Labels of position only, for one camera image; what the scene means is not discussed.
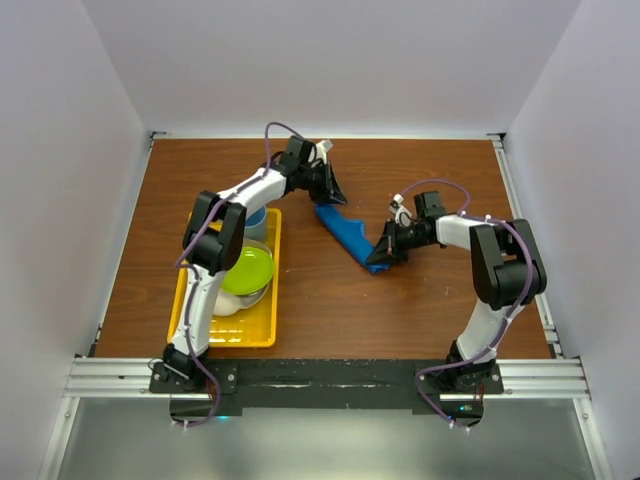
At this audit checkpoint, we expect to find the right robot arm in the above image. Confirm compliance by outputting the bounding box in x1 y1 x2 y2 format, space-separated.
366 191 547 393

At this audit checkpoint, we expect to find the blue cloth napkin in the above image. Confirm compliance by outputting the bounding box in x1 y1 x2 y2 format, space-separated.
315 204 390 275

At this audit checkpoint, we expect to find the grey metal bowl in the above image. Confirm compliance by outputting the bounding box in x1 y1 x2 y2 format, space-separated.
232 238 276 309

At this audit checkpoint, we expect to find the green plastic plate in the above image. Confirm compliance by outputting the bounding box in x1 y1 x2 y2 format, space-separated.
219 247 276 296

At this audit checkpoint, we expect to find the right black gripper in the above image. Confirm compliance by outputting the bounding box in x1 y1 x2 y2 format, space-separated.
365 218 431 265

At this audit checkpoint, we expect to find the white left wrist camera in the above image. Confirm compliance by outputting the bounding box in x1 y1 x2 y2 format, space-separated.
310 139 333 165

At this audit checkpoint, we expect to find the aluminium frame rail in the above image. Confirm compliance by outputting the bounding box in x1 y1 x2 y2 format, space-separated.
37 130 616 480

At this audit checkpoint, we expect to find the blue plastic cup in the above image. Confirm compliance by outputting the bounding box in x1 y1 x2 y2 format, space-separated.
244 206 267 243

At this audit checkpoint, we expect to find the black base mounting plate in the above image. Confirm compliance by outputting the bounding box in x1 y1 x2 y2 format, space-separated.
149 358 504 426

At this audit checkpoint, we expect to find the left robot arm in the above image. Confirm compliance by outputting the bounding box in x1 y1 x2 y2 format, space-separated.
149 136 347 393

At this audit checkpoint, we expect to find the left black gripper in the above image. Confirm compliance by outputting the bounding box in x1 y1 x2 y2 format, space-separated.
298 160 347 205

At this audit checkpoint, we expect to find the beige flower-shaped plate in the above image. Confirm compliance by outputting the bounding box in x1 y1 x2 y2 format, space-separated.
213 291 265 317

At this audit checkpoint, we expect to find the yellow plastic tray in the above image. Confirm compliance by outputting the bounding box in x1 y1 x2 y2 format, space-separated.
167 208 282 353

